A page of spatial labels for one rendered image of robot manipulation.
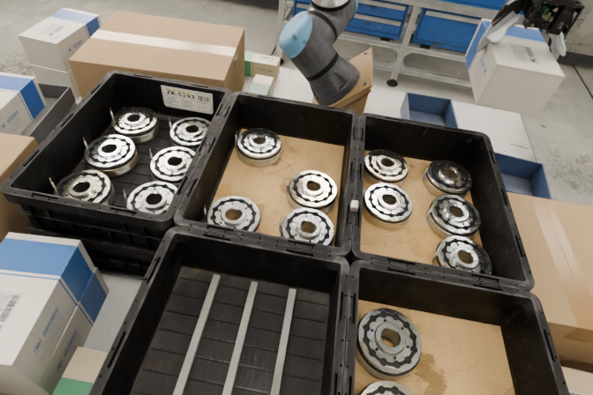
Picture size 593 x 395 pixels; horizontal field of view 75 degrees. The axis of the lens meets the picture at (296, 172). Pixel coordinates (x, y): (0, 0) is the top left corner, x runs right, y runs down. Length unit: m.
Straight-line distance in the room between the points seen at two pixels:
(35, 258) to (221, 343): 0.33
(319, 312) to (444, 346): 0.21
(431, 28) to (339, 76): 1.65
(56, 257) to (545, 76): 0.90
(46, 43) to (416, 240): 1.10
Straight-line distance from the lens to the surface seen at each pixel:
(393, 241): 0.81
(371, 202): 0.82
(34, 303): 0.72
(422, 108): 1.39
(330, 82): 1.12
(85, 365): 0.78
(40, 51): 1.36
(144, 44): 1.20
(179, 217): 0.68
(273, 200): 0.82
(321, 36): 1.11
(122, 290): 0.89
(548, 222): 0.97
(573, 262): 0.93
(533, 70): 0.83
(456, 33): 2.76
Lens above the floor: 1.46
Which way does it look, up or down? 46 degrees down
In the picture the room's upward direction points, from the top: 8 degrees clockwise
